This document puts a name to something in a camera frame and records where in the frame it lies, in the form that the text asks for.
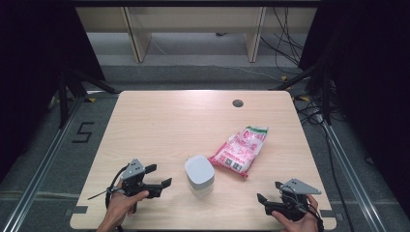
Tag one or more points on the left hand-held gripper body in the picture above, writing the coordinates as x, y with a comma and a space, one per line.
132, 172

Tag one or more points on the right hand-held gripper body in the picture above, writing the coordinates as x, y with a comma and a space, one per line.
298, 188

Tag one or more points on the clear jar with white lid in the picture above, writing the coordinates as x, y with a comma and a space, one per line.
199, 172

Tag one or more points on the pink and white plastic bag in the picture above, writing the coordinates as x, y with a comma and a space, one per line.
240, 150

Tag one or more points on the person's left hand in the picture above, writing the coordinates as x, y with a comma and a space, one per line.
122, 204

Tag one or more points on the person's right hand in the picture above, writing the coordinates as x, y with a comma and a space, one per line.
303, 225

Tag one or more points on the black tape strip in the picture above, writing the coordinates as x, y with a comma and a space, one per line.
79, 210
328, 213

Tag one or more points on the yellow tape piece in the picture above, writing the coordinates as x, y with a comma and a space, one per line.
92, 100
284, 78
304, 98

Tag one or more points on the black metal stand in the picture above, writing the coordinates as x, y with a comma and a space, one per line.
326, 96
63, 96

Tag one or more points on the black curtain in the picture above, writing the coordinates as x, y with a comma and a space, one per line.
32, 64
370, 80

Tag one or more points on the aluminium floor rail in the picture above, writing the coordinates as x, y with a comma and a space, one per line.
35, 185
351, 180

